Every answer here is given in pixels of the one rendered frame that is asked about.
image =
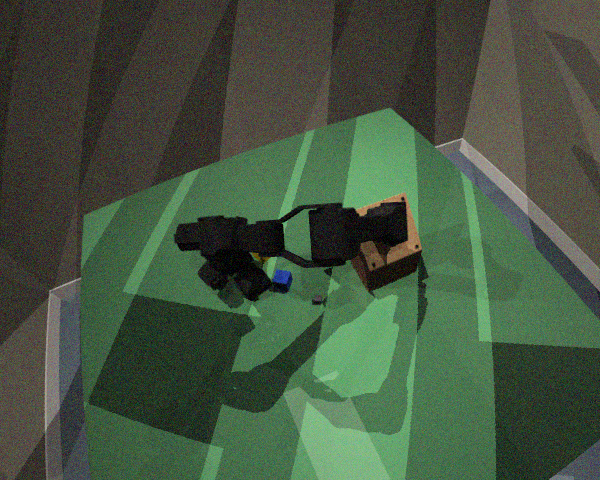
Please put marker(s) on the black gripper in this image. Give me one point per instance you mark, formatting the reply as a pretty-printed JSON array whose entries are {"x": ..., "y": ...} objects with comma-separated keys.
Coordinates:
[{"x": 251, "y": 280}]

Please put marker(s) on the blue block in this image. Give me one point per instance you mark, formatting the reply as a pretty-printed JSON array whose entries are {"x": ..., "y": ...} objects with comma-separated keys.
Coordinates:
[{"x": 282, "y": 280}]

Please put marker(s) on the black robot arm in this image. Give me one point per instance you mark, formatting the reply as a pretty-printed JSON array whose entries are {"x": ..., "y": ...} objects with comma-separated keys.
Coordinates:
[{"x": 335, "y": 234}]

